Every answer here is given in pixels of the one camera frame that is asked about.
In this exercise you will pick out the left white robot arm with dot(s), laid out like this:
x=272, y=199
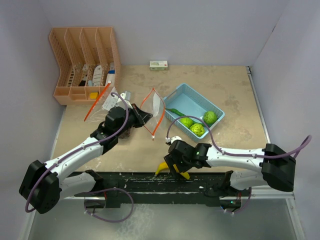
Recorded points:
x=44, y=184

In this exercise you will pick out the green bumpy fruit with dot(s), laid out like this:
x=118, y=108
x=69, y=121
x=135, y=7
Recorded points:
x=198, y=129

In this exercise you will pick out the yellow block in organizer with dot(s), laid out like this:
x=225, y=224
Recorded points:
x=93, y=95

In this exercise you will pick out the small white green box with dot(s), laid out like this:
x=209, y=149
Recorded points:
x=158, y=65

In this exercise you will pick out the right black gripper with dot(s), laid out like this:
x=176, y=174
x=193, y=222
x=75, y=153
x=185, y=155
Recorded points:
x=169, y=161

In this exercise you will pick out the white tube in organizer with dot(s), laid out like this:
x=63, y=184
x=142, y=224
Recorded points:
x=97, y=76

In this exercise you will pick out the green chili pepper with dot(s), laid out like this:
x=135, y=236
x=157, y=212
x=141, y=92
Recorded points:
x=175, y=111

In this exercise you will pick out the yellow banana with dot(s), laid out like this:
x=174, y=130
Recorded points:
x=164, y=166

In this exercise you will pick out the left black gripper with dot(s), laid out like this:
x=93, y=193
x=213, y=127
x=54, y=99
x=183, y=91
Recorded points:
x=144, y=116

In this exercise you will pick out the orange desk file organizer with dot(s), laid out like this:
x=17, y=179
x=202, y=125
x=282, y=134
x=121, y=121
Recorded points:
x=78, y=50

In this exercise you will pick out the blue white box in organizer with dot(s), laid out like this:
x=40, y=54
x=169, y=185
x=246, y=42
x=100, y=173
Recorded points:
x=111, y=74

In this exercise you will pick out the clear orange-zip bag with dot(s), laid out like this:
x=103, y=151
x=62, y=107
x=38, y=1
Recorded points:
x=100, y=108

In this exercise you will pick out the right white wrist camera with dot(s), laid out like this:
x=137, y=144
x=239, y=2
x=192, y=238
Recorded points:
x=170, y=140

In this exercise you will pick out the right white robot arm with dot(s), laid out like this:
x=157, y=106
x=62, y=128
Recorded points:
x=269, y=166

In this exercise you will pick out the red grape bunch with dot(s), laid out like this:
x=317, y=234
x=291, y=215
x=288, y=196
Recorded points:
x=125, y=135

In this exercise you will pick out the light blue plastic basket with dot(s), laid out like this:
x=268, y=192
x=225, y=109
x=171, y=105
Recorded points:
x=188, y=101

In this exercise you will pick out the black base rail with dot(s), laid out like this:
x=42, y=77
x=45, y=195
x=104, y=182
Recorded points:
x=204, y=188

